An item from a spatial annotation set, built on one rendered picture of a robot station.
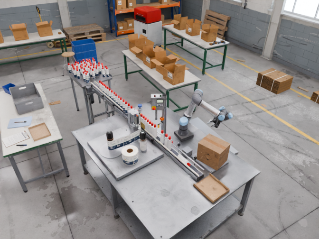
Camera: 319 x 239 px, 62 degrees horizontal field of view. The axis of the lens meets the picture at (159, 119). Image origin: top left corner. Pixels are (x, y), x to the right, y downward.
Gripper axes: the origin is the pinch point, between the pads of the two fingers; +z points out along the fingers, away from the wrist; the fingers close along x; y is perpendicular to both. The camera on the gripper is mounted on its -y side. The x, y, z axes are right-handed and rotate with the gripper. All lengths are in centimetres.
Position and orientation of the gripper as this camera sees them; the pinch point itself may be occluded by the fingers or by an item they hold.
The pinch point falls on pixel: (209, 124)
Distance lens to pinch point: 367.3
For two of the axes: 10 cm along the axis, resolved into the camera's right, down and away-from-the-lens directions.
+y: 2.7, -7.4, 6.2
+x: -7.0, -5.9, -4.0
